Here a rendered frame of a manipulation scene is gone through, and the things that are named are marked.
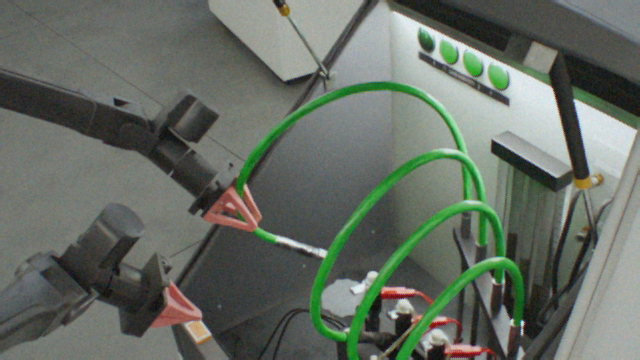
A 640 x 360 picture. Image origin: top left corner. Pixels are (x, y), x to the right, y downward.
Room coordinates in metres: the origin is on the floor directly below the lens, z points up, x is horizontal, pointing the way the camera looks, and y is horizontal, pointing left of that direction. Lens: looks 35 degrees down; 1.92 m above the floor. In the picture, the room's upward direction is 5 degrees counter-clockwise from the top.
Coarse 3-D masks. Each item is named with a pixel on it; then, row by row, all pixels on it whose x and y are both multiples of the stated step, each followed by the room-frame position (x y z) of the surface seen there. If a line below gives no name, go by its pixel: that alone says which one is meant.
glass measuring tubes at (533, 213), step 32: (512, 160) 0.93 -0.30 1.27; (544, 160) 0.90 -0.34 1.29; (512, 192) 0.93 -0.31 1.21; (544, 192) 0.90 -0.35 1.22; (512, 224) 0.93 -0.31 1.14; (544, 224) 0.87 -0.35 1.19; (512, 256) 0.92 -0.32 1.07; (544, 256) 0.86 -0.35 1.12; (512, 288) 0.94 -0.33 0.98; (544, 288) 0.87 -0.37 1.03; (544, 320) 0.86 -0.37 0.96
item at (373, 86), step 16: (336, 96) 0.92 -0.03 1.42; (416, 96) 0.94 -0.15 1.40; (432, 96) 0.95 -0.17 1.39; (304, 112) 0.91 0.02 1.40; (448, 112) 0.95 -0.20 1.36; (272, 128) 0.92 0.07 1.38; (464, 144) 0.95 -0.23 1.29; (240, 176) 0.90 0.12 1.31; (464, 176) 0.95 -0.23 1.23; (240, 192) 0.90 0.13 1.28; (464, 192) 0.95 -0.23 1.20; (272, 240) 0.90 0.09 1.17
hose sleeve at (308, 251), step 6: (282, 240) 0.91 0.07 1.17; (288, 240) 0.91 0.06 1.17; (282, 246) 0.90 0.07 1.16; (288, 246) 0.91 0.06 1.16; (294, 246) 0.91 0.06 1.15; (300, 246) 0.91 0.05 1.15; (306, 246) 0.92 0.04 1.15; (312, 246) 0.92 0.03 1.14; (300, 252) 0.91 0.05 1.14; (306, 252) 0.91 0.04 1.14; (312, 252) 0.91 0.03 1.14; (318, 252) 0.92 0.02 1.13; (312, 258) 0.91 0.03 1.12
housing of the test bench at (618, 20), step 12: (576, 0) 1.02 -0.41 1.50; (588, 0) 1.01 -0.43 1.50; (600, 0) 1.01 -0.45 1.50; (612, 0) 1.01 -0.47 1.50; (624, 0) 1.01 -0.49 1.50; (636, 0) 1.00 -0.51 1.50; (588, 12) 0.97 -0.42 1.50; (600, 12) 0.97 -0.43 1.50; (612, 12) 0.96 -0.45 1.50; (624, 12) 0.96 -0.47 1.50; (636, 12) 0.96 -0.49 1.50; (612, 24) 0.92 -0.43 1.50; (624, 24) 0.92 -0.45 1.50; (636, 24) 0.92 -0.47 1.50; (636, 36) 0.88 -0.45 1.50
